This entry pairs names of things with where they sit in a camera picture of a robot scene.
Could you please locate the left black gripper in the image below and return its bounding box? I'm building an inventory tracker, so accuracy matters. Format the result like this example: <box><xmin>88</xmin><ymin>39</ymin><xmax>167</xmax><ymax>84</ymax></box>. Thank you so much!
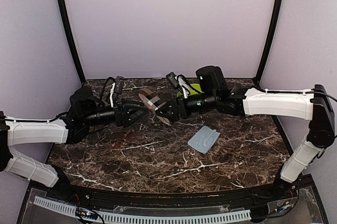
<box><xmin>82</xmin><ymin>98</ymin><xmax>148</xmax><ymax>128</ymax></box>

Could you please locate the light blue cleaning cloth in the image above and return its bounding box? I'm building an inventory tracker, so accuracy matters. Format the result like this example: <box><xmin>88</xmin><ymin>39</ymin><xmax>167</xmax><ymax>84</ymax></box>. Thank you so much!
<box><xmin>187</xmin><ymin>126</ymin><xmax>220</xmax><ymax>154</ymax></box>

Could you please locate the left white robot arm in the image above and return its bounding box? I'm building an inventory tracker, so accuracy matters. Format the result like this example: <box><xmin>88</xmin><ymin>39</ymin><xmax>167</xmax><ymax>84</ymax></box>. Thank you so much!
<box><xmin>1</xmin><ymin>86</ymin><xmax>148</xmax><ymax>201</ymax></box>

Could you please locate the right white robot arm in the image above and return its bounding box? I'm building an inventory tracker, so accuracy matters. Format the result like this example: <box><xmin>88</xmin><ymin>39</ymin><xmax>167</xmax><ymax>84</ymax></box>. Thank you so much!
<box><xmin>155</xmin><ymin>66</ymin><xmax>336</xmax><ymax>200</ymax></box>

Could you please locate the green bowl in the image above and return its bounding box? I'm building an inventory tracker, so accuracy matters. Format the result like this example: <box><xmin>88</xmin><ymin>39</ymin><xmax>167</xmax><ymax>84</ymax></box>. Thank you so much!
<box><xmin>189</xmin><ymin>83</ymin><xmax>203</xmax><ymax>95</ymax></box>

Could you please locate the small circuit board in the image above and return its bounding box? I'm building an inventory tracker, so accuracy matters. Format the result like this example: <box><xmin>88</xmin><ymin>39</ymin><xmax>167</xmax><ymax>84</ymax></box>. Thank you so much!
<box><xmin>75</xmin><ymin>207</ymin><xmax>98</xmax><ymax>221</ymax></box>

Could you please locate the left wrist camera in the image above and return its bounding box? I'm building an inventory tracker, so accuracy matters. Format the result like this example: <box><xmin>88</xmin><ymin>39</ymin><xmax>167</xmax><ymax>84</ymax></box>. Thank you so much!
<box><xmin>109</xmin><ymin>76</ymin><xmax>124</xmax><ymax>108</ymax></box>

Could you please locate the white slotted cable duct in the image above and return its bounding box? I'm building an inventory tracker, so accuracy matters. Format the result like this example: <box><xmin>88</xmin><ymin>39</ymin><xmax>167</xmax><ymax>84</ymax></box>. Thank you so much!
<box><xmin>33</xmin><ymin>196</ymin><xmax>251</xmax><ymax>224</ymax></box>

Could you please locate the black table front rail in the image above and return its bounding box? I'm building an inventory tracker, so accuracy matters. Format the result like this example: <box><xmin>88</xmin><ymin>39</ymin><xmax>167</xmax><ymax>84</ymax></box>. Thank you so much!
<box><xmin>47</xmin><ymin>184</ymin><xmax>299</xmax><ymax>209</ymax></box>

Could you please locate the left black frame post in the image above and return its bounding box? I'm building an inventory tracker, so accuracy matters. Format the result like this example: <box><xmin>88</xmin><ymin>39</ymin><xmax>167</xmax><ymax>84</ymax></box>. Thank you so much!
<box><xmin>57</xmin><ymin>0</ymin><xmax>86</xmax><ymax>84</ymax></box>

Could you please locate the black frame post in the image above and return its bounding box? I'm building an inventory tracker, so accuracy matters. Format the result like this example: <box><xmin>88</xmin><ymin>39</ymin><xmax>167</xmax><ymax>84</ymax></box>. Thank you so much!
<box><xmin>57</xmin><ymin>0</ymin><xmax>86</xmax><ymax>84</ymax></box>
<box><xmin>253</xmin><ymin>0</ymin><xmax>282</xmax><ymax>85</ymax></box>

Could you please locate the right black frame post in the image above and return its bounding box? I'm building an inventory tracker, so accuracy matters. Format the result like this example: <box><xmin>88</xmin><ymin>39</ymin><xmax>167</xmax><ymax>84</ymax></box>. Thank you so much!
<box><xmin>253</xmin><ymin>0</ymin><xmax>282</xmax><ymax>85</ymax></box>

